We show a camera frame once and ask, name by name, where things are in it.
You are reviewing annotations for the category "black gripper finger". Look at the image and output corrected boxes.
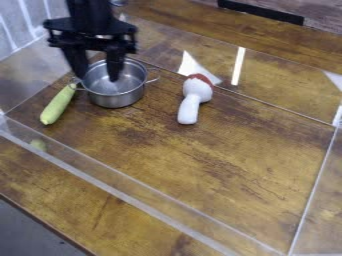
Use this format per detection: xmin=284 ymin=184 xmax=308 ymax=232
xmin=106 ymin=46 xmax=126 ymax=82
xmin=62 ymin=47 xmax=89 ymax=79

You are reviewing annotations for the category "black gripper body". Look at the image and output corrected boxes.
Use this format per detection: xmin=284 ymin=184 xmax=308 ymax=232
xmin=43 ymin=18 xmax=138 ymax=54

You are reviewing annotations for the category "small steel pot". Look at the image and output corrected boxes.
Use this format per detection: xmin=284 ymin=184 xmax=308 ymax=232
xmin=75 ymin=58 xmax=159 ymax=109

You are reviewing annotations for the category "green plush corn cob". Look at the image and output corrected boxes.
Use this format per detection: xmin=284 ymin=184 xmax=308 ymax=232
xmin=41 ymin=83 xmax=77 ymax=125

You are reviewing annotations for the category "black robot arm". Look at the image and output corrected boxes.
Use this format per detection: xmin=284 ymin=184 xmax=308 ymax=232
xmin=43 ymin=0 xmax=138 ymax=82

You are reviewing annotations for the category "white red plush mushroom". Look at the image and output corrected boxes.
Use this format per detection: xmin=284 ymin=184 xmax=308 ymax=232
xmin=178 ymin=73 xmax=214 ymax=125

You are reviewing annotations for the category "black bar on table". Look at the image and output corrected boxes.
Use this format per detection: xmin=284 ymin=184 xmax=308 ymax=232
xmin=217 ymin=0 xmax=305 ymax=26

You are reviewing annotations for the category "clear acrylic enclosure wall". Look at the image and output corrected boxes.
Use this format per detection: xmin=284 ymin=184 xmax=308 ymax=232
xmin=0 ymin=20 xmax=342 ymax=256

